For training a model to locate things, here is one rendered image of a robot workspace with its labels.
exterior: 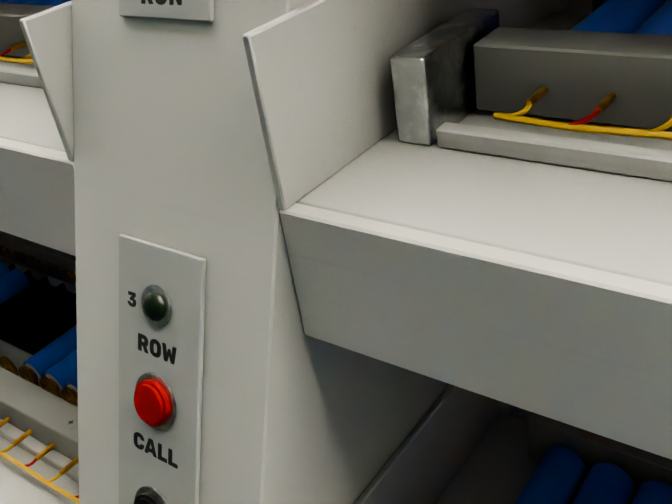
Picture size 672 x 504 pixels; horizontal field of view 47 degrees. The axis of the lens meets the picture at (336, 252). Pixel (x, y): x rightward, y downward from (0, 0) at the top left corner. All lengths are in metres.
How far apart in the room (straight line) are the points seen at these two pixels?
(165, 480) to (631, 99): 0.19
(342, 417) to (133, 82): 0.13
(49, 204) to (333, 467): 0.15
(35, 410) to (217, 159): 0.24
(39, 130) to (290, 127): 0.14
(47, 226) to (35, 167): 0.03
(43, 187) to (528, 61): 0.18
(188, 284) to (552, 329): 0.12
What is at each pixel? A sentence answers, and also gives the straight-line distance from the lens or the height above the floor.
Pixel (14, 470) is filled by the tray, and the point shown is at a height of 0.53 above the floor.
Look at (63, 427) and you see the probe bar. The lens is 0.42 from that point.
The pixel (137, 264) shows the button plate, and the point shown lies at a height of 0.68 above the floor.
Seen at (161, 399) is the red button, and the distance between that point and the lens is 0.27.
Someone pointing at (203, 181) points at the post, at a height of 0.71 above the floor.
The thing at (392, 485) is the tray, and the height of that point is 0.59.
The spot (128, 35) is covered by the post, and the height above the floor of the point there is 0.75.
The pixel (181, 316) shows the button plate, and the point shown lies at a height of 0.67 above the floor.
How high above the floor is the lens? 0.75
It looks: 15 degrees down
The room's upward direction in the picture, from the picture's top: 4 degrees clockwise
